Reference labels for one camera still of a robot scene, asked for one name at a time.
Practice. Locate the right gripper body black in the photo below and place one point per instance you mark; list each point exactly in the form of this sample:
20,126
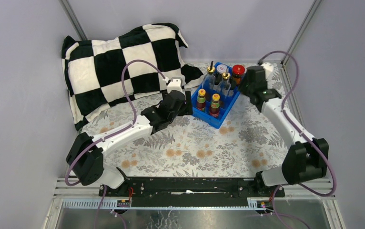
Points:
245,88

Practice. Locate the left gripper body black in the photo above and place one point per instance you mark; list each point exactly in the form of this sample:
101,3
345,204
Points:
170,118

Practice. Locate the yellow cap sauce bottle front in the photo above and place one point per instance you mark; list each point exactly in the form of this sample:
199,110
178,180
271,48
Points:
201,100

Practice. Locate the yellow cap sauce bottle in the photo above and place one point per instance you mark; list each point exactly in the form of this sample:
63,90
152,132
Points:
214,109
201,100

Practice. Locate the red lid chili sauce jar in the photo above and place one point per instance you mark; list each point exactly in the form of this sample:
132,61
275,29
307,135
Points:
238,72

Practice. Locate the blue plastic divided bin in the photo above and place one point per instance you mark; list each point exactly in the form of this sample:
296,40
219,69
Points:
225,105

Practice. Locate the glass oil bottle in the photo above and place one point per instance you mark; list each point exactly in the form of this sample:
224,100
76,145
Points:
224,85
209,79

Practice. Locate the glass oil bottle front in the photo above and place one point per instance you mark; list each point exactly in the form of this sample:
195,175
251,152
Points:
209,79

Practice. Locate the white lid brown sauce jar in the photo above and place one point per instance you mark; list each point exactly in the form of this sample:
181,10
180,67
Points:
220,69

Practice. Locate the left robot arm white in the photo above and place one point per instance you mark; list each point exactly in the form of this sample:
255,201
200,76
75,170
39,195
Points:
87,154

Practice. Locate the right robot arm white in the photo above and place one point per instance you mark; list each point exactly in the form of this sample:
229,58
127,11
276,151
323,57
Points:
306,156

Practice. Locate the floral tablecloth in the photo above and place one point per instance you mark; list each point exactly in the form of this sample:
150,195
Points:
246,143

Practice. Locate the black white checkered blanket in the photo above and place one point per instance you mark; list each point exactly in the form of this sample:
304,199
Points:
101,74

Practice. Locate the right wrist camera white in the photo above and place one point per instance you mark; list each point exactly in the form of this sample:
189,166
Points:
268,68

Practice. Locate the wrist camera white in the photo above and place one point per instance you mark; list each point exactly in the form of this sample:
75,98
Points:
174,84
268,68

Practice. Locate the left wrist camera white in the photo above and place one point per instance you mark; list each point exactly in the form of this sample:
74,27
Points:
174,84

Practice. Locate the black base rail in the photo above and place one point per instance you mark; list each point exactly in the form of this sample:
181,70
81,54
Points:
188,192

